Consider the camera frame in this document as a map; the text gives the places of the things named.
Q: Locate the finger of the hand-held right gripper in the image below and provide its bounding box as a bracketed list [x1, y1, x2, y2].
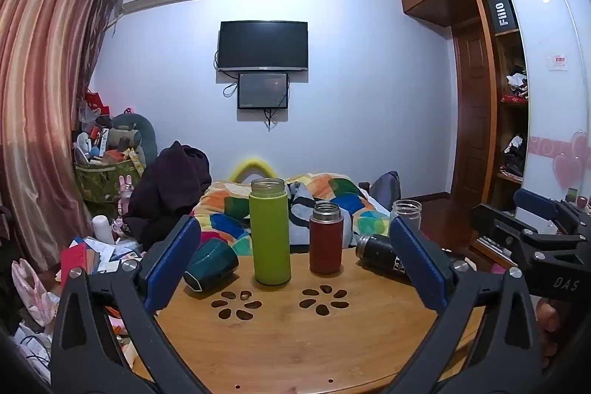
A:
[514, 188, 591, 238]
[471, 204, 591, 299]

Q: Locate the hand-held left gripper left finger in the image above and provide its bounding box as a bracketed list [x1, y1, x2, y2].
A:
[50, 215, 211, 394]

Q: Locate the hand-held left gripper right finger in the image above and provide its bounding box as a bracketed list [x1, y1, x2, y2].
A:
[383, 216, 543, 394]

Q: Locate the dark green faceted cup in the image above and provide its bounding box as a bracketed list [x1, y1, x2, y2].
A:
[183, 238, 240, 292]

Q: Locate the black cup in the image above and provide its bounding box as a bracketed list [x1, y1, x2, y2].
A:
[355, 234, 414, 284]

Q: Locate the clear glass cup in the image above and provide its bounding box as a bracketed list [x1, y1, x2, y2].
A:
[390, 199, 423, 234]

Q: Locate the red cup with steel rim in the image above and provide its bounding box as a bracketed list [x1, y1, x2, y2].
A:
[309, 201, 345, 275]

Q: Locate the tall lime green cup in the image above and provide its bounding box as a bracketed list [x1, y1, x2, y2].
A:
[249, 178, 292, 286]

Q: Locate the person's right hand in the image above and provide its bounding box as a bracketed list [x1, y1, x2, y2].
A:
[536, 297, 568, 371]

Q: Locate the white bottle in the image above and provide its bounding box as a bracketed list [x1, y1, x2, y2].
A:
[92, 215, 116, 245]

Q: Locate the dark clothes pile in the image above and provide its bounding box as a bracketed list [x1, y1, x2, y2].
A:
[124, 141, 212, 253]

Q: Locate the grey backpack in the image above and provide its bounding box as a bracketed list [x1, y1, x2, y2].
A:
[368, 171, 402, 214]

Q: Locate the pink rabbit toy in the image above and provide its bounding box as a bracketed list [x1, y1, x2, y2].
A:
[117, 175, 134, 215]

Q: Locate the red box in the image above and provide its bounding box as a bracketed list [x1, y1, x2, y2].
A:
[61, 244, 100, 280]

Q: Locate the wooden door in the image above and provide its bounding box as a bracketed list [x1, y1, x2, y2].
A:
[451, 18, 498, 205]

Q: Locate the colourful patchwork blanket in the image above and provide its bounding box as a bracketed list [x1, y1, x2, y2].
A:
[191, 173, 393, 257]

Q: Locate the green storage bag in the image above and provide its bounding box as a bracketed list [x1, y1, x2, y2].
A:
[74, 158, 138, 205]

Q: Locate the pink patterned bag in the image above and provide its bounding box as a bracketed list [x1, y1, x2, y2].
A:
[11, 258, 63, 326]

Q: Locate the wooden wardrobe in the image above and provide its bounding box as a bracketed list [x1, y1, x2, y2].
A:
[397, 0, 591, 268]

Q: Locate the red gift bag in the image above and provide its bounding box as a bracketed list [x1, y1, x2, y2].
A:
[84, 90, 112, 117]

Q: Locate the black box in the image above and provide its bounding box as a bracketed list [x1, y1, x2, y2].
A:
[488, 0, 515, 35]

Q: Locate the striped pink curtain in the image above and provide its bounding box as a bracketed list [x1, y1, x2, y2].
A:
[0, 0, 121, 272]

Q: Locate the small wall monitor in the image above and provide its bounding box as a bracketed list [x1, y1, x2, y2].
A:
[238, 72, 290, 110]

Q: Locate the wall television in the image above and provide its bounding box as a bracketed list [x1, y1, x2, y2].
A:
[217, 20, 309, 72]

